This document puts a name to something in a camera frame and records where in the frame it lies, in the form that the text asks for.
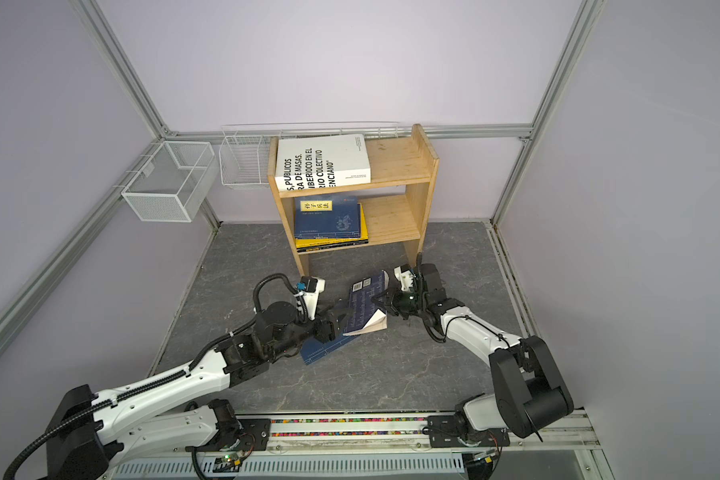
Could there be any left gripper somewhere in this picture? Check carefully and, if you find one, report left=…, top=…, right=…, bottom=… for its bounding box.
left=268, top=299, right=353, bottom=360

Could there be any blue book with yellow label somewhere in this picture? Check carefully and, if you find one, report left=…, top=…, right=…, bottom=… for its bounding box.
left=343, top=270, right=389, bottom=337

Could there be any blue book with barcode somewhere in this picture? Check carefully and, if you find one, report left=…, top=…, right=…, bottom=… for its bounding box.
left=294, top=196, right=361, bottom=240

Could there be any white book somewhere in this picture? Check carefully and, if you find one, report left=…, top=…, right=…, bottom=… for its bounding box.
left=274, top=134, right=372, bottom=191

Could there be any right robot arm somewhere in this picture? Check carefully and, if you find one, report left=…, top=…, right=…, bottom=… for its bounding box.
left=372, top=263, right=575, bottom=446

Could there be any wooden two-tier shelf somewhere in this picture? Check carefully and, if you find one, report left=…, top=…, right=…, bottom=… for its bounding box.
left=267, top=123, right=440, bottom=277

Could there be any white mesh basket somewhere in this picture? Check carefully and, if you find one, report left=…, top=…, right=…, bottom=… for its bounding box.
left=121, top=141, right=219, bottom=223

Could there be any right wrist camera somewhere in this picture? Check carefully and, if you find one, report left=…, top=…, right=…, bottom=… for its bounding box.
left=393, top=264, right=416, bottom=292

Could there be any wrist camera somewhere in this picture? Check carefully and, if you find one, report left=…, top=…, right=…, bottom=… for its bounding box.
left=393, top=264, right=416, bottom=292
left=296, top=276, right=326, bottom=320

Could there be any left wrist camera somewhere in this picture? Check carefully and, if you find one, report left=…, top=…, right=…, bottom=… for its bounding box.
left=296, top=276, right=326, bottom=320

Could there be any aluminium front rail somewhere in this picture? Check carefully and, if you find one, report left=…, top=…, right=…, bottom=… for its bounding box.
left=101, top=410, right=613, bottom=479

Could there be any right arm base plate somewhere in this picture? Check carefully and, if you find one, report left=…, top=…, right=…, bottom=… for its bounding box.
left=422, top=414, right=510, bottom=448

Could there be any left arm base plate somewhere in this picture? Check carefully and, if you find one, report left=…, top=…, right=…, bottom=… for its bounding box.
left=185, top=418, right=271, bottom=453

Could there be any white wire rack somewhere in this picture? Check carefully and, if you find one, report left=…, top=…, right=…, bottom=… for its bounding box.
left=217, top=121, right=403, bottom=188

